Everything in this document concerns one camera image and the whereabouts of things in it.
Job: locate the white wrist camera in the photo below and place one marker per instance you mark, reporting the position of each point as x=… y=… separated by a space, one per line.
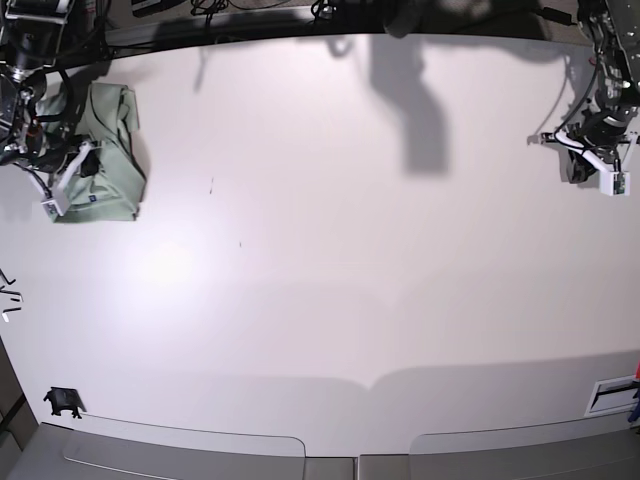
x=55 y=206
x=613 y=183

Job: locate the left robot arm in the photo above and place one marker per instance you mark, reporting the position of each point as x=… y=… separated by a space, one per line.
x=595 y=132

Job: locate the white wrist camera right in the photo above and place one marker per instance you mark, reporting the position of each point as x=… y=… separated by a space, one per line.
x=55 y=206

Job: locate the black power adapter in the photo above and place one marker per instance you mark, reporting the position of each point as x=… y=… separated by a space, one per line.
x=556 y=16

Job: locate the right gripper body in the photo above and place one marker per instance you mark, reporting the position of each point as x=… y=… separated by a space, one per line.
x=52 y=176

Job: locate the small hex keys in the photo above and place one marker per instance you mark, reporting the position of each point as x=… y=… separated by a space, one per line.
x=12 y=300

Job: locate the light green T-shirt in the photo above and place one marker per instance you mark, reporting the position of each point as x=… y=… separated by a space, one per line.
x=107 y=114

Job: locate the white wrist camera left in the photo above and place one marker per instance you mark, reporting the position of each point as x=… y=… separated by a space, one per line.
x=613 y=183

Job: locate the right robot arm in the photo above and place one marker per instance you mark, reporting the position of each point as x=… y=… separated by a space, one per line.
x=37 y=38

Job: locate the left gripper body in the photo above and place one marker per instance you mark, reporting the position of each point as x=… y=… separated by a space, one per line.
x=611 y=154

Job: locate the black table clamp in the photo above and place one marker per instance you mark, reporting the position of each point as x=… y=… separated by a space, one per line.
x=65 y=399

